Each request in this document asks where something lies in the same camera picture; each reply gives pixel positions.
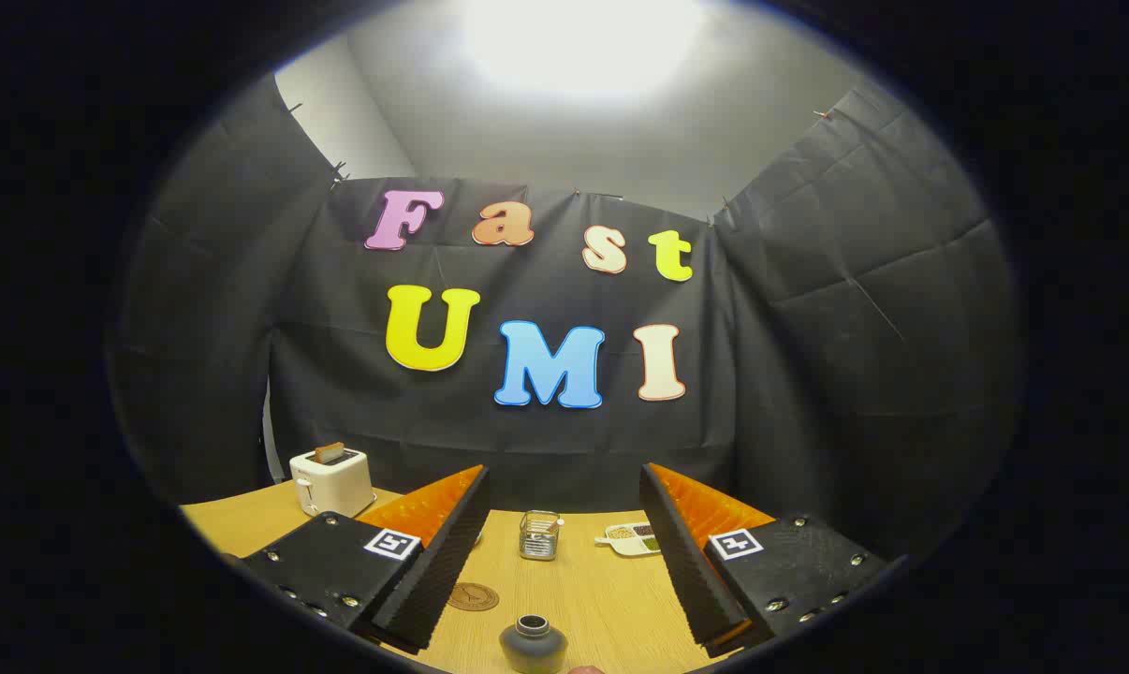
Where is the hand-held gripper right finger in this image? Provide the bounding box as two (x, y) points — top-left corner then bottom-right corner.
(639, 462), (888, 658)

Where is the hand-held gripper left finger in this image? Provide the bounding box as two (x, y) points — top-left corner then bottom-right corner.
(237, 464), (491, 654)

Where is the round wooden coaster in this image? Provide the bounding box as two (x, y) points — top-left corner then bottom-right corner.
(447, 582), (500, 612)

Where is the silver bottle with green label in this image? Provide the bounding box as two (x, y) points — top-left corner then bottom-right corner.
(499, 615), (568, 674)

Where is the white divided dish with beans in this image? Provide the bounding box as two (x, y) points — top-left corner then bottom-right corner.
(594, 522), (661, 558)

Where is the wooden table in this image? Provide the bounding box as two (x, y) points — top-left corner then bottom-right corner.
(181, 482), (781, 674)

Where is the white toaster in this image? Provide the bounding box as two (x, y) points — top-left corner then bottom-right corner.
(289, 446), (376, 519)

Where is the black backdrop cloth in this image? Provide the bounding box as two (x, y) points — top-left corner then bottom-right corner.
(106, 75), (1024, 563)

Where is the wire mesh utensil holder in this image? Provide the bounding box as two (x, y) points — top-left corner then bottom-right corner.
(519, 510), (563, 562)

